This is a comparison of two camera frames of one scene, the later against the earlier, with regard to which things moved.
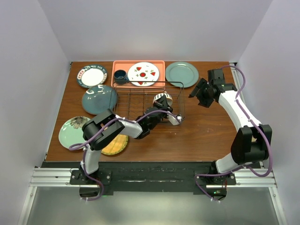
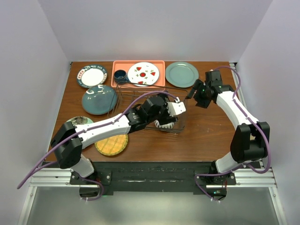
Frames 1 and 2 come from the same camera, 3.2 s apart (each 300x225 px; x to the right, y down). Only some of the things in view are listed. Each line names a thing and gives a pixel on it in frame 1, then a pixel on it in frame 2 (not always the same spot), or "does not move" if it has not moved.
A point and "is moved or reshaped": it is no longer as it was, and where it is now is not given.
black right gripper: (203, 101) does not move
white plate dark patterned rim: (91, 76) does not move
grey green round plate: (182, 74) does not move
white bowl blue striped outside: (168, 98) is moved or reshaped
